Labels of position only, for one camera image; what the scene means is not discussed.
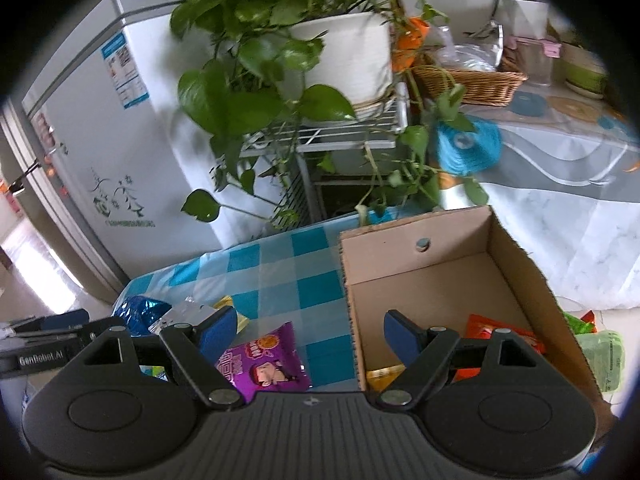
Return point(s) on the silver foil snack packet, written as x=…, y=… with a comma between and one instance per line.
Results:
x=187, y=315

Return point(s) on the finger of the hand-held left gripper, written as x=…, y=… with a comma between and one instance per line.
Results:
x=100, y=325
x=70, y=317

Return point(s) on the wicker basket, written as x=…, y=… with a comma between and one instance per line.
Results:
x=480, y=87

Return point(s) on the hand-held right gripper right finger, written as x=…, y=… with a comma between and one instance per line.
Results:
x=400, y=335

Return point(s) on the orange plastic object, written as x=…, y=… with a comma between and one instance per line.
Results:
x=407, y=45

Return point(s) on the green snack packet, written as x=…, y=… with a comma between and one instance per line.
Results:
x=240, y=321

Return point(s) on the purple snack packet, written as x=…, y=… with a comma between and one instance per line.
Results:
x=270, y=360

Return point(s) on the silver refrigerator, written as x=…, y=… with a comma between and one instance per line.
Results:
x=60, y=230

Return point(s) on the blue snack packet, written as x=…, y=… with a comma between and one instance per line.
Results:
x=145, y=310

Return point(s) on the clear plastic bag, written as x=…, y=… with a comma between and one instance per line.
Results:
x=470, y=57

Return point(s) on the green pothos plant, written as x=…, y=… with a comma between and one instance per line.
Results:
x=220, y=95

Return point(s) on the blue ribbon spool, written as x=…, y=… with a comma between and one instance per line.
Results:
x=465, y=150

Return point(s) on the white grey wave tablecloth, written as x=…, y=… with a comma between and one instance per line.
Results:
x=550, y=220

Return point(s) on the red snack packet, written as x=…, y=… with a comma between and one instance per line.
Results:
x=480, y=327

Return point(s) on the white freezer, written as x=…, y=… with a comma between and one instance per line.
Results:
x=150, y=135

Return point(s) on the yellow snack packet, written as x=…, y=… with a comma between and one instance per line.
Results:
x=382, y=377

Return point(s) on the blue checkered tablecloth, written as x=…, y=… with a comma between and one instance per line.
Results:
x=280, y=280

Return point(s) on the green plastic bag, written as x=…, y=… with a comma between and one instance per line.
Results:
x=602, y=360

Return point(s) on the small white plant pot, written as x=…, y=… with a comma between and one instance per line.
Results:
x=525, y=17

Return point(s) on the green bowl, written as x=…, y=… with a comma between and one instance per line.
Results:
x=585, y=72

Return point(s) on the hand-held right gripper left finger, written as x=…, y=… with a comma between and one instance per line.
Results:
x=220, y=327

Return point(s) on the white printed cardboard box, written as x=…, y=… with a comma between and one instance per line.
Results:
x=430, y=285

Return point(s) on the clear container pink lid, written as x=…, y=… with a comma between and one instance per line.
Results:
x=537, y=65

